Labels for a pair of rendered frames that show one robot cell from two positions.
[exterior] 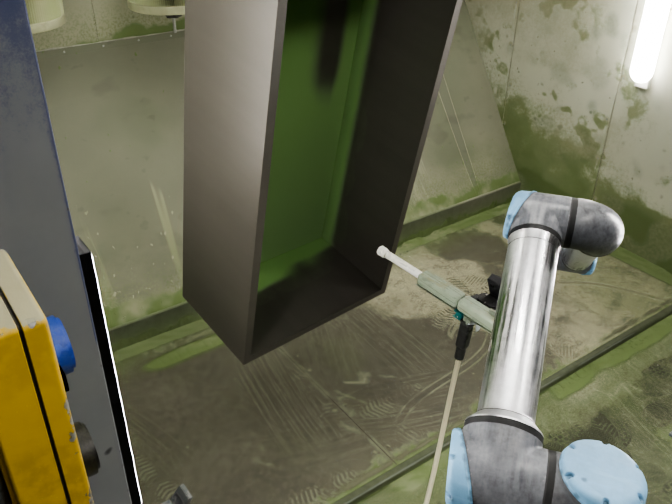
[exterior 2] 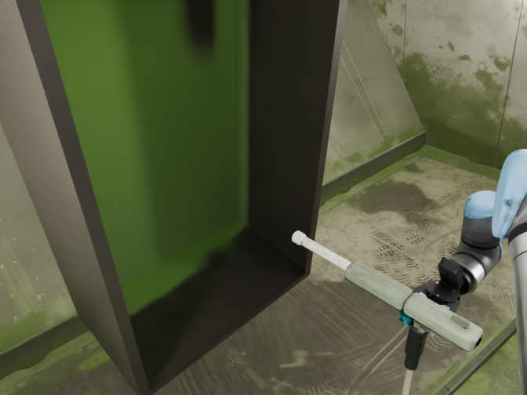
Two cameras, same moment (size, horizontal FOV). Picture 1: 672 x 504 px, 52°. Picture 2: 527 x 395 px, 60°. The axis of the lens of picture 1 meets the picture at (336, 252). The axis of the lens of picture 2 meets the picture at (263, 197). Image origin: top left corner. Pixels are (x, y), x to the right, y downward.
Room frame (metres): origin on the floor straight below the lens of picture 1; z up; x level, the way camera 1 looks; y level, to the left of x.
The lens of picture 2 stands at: (0.92, -0.13, 1.43)
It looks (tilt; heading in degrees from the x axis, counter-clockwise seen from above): 32 degrees down; 3
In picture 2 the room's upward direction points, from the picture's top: 8 degrees counter-clockwise
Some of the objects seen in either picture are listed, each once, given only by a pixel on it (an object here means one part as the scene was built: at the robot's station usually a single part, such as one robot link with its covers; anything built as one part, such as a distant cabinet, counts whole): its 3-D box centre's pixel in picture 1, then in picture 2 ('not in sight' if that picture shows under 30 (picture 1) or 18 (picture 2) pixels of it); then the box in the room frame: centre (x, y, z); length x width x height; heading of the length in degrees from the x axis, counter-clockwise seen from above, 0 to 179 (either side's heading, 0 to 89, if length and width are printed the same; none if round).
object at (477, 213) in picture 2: not in sight; (488, 219); (1.83, -0.61, 0.73); 0.12 x 0.09 x 0.12; 73
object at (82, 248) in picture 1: (110, 392); not in sight; (0.94, 0.41, 0.96); 0.06 x 0.02 x 0.63; 36
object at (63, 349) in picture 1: (52, 347); not in sight; (0.44, 0.23, 1.48); 0.05 x 0.02 x 0.05; 36
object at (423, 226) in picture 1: (322, 264); (251, 233); (2.74, 0.06, 0.11); 2.70 x 0.02 x 0.13; 126
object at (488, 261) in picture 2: not in sight; (476, 256); (1.83, -0.59, 0.62); 0.12 x 0.09 x 0.10; 135
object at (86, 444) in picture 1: (79, 451); not in sight; (0.44, 0.23, 1.36); 0.05 x 0.02 x 0.05; 36
